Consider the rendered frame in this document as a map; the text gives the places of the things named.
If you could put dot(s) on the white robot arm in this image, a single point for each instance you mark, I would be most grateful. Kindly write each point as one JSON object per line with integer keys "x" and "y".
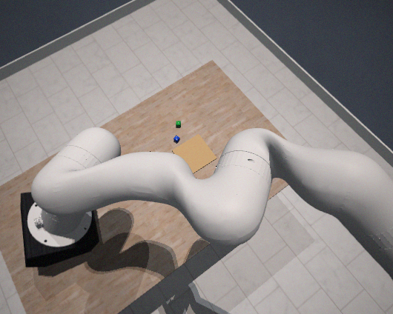
{"x": 225, "y": 209}

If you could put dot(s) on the tan flat mat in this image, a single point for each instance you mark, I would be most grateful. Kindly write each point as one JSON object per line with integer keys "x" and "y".
{"x": 195, "y": 152}

